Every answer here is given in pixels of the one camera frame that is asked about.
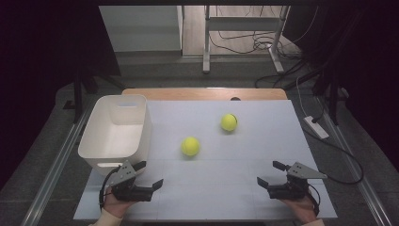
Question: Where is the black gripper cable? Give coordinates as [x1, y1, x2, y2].
[98, 166, 121, 211]
[307, 183, 322, 218]

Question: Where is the metal floor rail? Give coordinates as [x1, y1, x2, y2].
[316, 93, 399, 226]
[20, 103, 95, 226]

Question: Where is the person's left hand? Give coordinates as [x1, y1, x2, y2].
[102, 187, 136, 219]

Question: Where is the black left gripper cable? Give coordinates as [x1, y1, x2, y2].
[98, 166, 121, 211]

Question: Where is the yellow tennis ball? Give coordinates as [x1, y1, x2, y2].
[220, 113, 239, 133]
[181, 136, 201, 157]

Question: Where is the black stand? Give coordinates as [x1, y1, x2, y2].
[62, 67, 126, 125]
[313, 62, 350, 126]

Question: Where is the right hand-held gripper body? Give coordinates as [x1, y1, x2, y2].
[267, 161, 328, 201]

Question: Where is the white metal stand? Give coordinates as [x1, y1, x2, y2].
[201, 5, 291, 75]

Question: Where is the black power strip cable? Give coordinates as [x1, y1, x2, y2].
[302, 125, 365, 186]

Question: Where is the person's right hand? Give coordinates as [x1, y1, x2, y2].
[281, 194, 318, 224]

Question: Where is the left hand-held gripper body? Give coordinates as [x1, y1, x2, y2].
[107, 160, 154, 202]

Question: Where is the white cabinet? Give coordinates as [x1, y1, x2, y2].
[98, 5, 184, 53]

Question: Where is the tangle of black floor cables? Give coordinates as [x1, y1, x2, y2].
[208, 5, 318, 89]

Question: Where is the white power strip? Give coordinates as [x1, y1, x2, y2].
[303, 115, 330, 140]

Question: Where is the white plastic bin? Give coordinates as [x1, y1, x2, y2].
[77, 93, 153, 176]

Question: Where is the dark curtain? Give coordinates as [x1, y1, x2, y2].
[281, 0, 399, 172]
[0, 0, 122, 191]

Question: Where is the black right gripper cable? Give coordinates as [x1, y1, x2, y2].
[307, 183, 322, 218]

